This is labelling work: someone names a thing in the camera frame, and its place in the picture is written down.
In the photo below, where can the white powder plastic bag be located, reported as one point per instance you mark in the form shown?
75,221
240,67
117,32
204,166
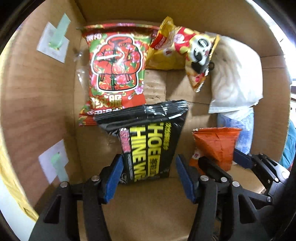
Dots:
237,79

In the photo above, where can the teal bean bag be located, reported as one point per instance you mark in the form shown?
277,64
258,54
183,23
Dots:
288,154

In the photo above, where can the open cardboard box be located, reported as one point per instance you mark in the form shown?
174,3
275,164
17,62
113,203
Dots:
45,86

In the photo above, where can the black yellow wipes packet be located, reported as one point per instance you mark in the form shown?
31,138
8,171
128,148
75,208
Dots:
149,135

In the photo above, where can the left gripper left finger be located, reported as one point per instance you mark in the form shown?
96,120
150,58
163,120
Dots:
59,218

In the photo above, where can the yellow panda snack packet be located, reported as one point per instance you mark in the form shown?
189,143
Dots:
178,48

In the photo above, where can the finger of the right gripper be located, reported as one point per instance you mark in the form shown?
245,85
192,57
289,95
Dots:
238,212
270,173

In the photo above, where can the yellow tablecloth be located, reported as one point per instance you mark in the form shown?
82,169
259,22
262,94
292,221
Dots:
12,183

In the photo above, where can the light blue tissue pack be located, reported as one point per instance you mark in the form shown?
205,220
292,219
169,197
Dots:
243,119

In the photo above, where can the red floral snack packet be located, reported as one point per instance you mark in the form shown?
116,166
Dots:
117,56

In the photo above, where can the orange snack packet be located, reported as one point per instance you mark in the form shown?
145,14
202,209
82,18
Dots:
217,144

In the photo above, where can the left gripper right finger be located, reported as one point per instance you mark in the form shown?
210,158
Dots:
200,190

